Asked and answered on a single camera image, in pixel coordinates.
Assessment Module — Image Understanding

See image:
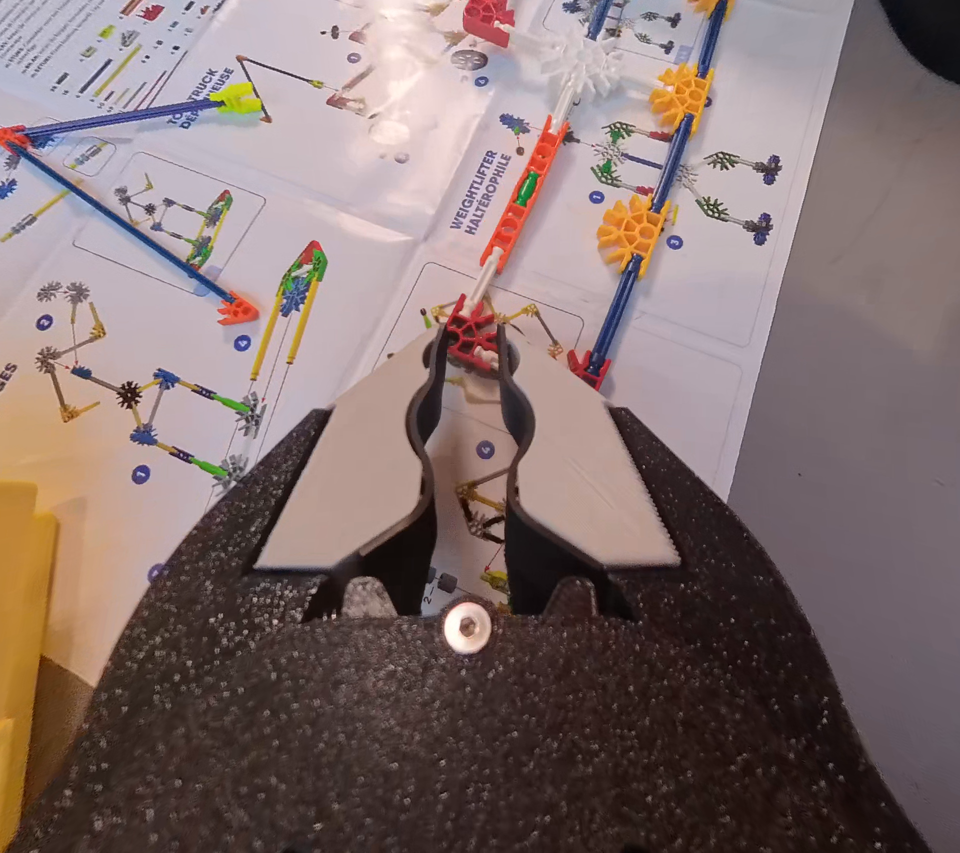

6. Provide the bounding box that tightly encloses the blue plastic rod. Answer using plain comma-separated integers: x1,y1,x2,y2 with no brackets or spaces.
12,145,234,305

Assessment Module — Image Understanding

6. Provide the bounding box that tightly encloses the yellow-green clip connector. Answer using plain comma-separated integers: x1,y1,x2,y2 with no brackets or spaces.
207,81,265,119

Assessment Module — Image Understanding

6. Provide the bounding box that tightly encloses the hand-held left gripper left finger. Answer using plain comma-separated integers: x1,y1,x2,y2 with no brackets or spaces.
252,331,447,611

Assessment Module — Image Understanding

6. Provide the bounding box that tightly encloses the purple plastic rod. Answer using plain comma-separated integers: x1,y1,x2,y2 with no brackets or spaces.
23,100,219,140

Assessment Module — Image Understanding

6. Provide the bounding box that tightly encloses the white building instruction sheet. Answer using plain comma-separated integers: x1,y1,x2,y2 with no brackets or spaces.
0,0,886,689

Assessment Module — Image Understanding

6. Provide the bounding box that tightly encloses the colourful rod connector frame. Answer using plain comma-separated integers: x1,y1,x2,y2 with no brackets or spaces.
435,0,781,397

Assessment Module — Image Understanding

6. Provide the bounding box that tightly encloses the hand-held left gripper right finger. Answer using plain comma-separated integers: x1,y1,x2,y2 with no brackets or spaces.
503,340,684,614

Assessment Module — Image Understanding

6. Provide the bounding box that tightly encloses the yellow plastic parts bin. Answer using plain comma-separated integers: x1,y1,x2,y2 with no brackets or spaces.
0,481,58,794

